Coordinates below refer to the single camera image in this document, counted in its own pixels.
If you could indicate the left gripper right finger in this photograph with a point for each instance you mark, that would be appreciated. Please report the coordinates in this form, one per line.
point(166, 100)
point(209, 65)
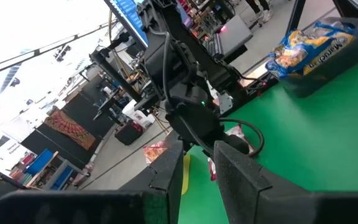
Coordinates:
point(244, 199)

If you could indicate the dark grey plastic bin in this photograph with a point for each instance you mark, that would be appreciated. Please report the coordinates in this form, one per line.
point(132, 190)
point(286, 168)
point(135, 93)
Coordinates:
point(322, 84)

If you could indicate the blue Maruchan noodle pack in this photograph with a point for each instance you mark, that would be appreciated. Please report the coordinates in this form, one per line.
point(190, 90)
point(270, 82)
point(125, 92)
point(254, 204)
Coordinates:
point(286, 56)
point(328, 53)

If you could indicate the yellow-green plastic bin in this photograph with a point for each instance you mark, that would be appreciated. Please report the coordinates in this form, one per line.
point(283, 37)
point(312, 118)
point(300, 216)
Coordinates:
point(186, 174)

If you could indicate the blue storage bin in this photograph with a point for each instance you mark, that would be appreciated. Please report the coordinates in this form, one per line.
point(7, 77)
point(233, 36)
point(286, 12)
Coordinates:
point(40, 161)
point(62, 177)

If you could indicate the person's leg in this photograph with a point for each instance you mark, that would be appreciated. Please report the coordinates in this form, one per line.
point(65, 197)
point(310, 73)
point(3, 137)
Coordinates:
point(264, 9)

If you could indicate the white trash bin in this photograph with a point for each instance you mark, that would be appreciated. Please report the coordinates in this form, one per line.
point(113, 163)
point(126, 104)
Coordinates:
point(135, 113)

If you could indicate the black case with red trim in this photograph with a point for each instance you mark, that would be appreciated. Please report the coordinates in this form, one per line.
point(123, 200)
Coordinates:
point(128, 133)

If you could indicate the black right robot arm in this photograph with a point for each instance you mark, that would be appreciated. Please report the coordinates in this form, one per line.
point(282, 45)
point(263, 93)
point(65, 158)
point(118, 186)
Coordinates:
point(172, 62)

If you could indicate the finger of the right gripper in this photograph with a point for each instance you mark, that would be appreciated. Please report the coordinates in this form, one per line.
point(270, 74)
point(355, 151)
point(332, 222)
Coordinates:
point(236, 144)

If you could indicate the green table mat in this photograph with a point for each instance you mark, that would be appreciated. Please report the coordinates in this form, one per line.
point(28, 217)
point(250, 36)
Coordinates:
point(322, 140)

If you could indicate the black room partition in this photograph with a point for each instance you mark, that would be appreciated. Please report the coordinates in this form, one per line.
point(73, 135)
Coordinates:
point(76, 105)

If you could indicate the computer desk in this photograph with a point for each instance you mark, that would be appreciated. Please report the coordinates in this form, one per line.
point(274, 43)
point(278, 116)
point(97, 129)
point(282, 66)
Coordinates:
point(235, 34)

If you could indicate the black keyboard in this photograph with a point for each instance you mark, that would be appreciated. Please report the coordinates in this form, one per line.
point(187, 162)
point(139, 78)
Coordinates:
point(216, 43)

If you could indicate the patterned orange tapestry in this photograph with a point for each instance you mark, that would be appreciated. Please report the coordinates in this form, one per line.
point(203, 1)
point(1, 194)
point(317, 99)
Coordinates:
point(70, 129)

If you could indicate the red Maruchan noodle pack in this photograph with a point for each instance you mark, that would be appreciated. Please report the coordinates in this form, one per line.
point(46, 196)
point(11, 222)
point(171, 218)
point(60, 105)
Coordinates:
point(235, 130)

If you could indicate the computer monitor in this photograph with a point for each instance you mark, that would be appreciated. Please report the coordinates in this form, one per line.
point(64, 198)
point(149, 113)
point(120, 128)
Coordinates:
point(129, 15)

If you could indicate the maroon Maruchan noodle pack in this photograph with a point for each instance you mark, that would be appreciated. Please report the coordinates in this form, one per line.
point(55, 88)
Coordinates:
point(154, 152)

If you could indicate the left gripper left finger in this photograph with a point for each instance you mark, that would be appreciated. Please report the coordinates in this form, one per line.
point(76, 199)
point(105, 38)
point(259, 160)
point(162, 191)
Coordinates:
point(154, 202)

